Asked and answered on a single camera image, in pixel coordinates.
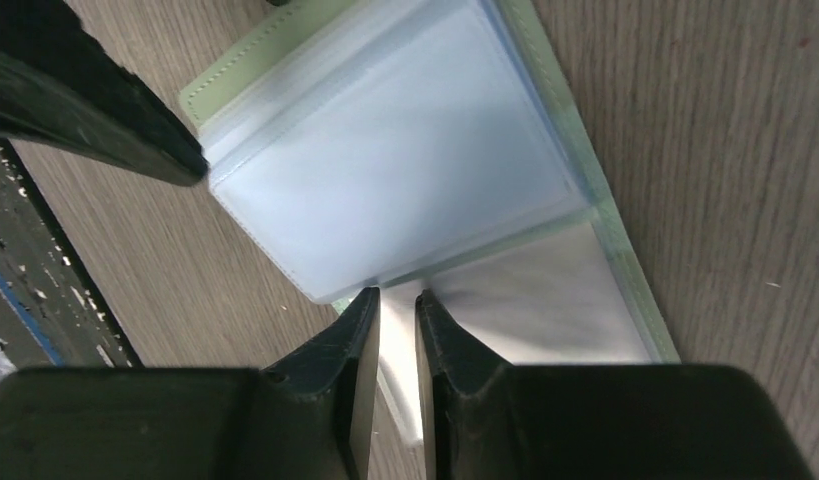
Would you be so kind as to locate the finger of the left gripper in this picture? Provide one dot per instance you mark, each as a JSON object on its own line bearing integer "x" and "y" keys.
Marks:
{"x": 59, "y": 87}

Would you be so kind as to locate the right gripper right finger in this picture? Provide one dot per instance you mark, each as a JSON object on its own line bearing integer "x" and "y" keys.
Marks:
{"x": 486, "y": 418}

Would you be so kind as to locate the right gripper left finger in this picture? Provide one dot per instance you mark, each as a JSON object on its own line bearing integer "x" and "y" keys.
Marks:
{"x": 307, "y": 416}

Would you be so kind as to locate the green card holder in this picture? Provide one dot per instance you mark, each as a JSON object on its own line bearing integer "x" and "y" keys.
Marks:
{"x": 414, "y": 145}

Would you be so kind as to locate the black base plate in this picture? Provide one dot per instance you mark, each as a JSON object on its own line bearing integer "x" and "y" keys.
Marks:
{"x": 51, "y": 311}

